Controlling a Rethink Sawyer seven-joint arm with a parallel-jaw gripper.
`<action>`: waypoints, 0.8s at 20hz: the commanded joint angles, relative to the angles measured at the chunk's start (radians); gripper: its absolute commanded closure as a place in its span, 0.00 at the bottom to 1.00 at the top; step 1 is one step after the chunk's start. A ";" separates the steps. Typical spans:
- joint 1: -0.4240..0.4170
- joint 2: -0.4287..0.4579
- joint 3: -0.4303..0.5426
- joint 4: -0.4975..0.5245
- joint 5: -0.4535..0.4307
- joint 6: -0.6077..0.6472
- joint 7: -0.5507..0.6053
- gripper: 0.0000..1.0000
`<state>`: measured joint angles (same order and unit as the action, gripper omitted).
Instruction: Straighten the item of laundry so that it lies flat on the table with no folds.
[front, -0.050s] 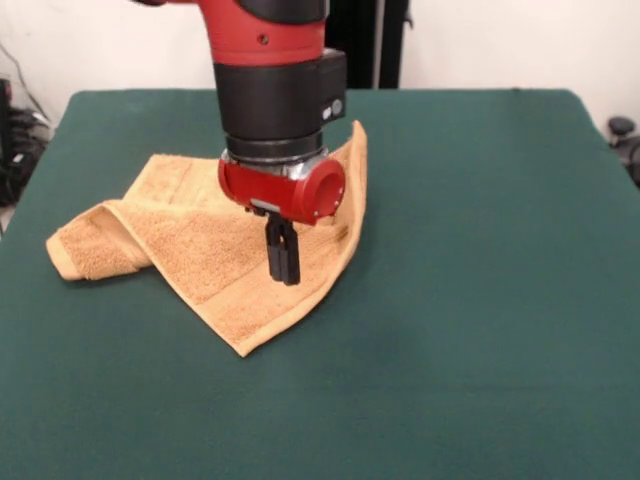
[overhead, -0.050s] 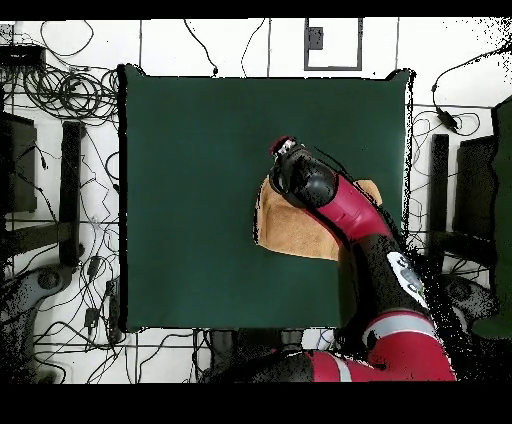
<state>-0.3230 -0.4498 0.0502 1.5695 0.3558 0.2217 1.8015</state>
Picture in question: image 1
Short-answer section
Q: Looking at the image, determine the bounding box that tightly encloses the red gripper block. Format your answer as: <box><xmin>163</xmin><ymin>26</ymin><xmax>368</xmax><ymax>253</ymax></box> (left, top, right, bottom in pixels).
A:
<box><xmin>217</xmin><ymin>157</ymin><xmax>347</xmax><ymax>287</ymax></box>

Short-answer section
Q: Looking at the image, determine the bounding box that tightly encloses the tan terry towel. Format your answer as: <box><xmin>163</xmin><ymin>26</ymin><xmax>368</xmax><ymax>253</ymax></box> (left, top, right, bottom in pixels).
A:
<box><xmin>45</xmin><ymin>119</ymin><xmax>370</xmax><ymax>358</ymax></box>

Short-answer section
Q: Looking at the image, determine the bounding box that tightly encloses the dark green tablecloth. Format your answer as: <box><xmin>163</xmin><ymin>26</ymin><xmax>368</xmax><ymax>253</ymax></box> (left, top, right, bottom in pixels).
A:
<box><xmin>0</xmin><ymin>88</ymin><xmax>640</xmax><ymax>480</ymax></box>

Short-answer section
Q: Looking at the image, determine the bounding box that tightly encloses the grey office chair base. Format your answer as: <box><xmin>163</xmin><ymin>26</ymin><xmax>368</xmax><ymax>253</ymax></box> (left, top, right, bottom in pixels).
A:
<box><xmin>0</xmin><ymin>79</ymin><xmax>52</xmax><ymax>207</ymax></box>
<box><xmin>606</xmin><ymin>116</ymin><xmax>640</xmax><ymax>189</ymax></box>

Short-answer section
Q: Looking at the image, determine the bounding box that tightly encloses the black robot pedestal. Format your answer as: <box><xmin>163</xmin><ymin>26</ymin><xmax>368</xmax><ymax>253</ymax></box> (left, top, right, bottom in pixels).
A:
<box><xmin>327</xmin><ymin>0</ymin><xmax>417</xmax><ymax>92</ymax></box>

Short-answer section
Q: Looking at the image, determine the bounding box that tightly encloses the thin grey wall cable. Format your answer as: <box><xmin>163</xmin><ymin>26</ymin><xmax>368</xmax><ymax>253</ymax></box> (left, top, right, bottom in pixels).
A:
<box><xmin>0</xmin><ymin>39</ymin><xmax>51</xmax><ymax>124</ymax></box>

